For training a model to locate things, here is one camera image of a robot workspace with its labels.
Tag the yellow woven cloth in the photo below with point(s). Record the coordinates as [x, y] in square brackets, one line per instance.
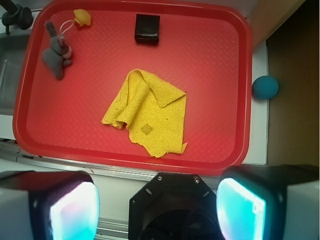
[152, 111]

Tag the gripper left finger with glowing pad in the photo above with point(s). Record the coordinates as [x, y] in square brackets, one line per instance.
[48, 205]

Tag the yellow rubber duck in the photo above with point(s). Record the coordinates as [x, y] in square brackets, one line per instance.
[82, 17]

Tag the blue textured ball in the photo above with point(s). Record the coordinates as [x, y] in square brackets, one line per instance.
[265, 88]

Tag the black octagonal mount plate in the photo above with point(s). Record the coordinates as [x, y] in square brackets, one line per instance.
[174, 206]

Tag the red plastic tray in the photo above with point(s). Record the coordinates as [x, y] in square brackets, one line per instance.
[204, 50]

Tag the black square box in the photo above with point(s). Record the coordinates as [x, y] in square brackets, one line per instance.
[147, 29]

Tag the black clamp knob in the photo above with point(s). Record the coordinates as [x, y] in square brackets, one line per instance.
[16, 15]

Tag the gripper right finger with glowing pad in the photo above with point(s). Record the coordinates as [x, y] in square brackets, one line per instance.
[269, 202]

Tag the grey plush bunny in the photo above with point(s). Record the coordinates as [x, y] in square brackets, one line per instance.
[58, 56]

